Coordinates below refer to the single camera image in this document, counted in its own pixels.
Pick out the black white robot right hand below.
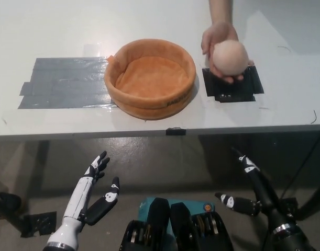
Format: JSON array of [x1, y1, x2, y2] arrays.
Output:
[[214, 146, 299, 233]]

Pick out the dark shoe-like object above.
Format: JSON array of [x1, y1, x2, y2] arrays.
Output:
[[0, 192, 22, 220]]

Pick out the grey duct tape patch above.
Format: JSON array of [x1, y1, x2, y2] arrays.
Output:
[[17, 56, 119, 110]]

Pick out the orange round soft basket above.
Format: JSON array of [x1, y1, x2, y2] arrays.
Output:
[[104, 38, 197, 121]]

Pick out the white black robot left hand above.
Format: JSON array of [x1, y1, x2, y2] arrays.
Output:
[[46, 150, 121, 248]]

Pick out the beige plush dumpling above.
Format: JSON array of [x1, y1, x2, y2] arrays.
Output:
[[213, 41, 248, 77]]

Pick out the person's bare hand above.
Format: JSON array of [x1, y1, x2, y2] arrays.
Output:
[[201, 22, 255, 84]]

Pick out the black tape patch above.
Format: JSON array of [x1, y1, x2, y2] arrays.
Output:
[[202, 64, 264, 102]]

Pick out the black teal robot torso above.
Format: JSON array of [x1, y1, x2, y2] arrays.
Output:
[[119, 197, 234, 251]]

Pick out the grey table leg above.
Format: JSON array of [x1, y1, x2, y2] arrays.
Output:
[[25, 140, 50, 210]]

